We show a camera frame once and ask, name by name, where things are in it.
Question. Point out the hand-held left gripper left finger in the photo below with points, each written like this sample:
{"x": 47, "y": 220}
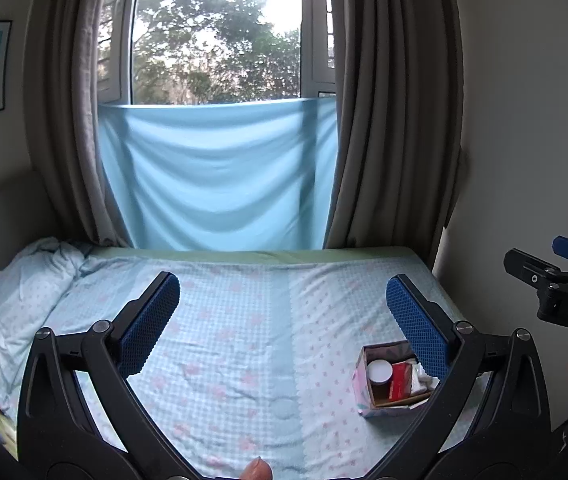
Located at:
{"x": 149, "y": 325}

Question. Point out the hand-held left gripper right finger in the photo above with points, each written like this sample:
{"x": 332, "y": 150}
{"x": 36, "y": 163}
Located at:
{"x": 416, "y": 325}

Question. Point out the red cardboard box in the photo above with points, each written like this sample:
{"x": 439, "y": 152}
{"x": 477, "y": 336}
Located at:
{"x": 401, "y": 380}

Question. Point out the pastel storage box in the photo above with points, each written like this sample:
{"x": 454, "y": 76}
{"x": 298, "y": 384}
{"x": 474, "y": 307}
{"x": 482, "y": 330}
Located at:
{"x": 364, "y": 390}

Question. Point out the person's left hand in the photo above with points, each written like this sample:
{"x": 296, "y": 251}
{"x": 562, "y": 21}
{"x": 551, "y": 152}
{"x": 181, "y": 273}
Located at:
{"x": 256, "y": 470}

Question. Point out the floral checked blanket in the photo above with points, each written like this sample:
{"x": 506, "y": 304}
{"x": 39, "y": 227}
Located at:
{"x": 244, "y": 320}

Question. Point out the light blue dotted quilt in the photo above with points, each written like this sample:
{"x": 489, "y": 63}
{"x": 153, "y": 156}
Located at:
{"x": 9, "y": 300}

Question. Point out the light blue cloth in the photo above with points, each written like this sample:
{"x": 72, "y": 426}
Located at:
{"x": 214, "y": 170}

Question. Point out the grey curtain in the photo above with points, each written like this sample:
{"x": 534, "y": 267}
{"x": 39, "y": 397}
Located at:
{"x": 74, "y": 85}
{"x": 394, "y": 110}

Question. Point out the window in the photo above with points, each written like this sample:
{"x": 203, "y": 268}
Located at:
{"x": 214, "y": 35}

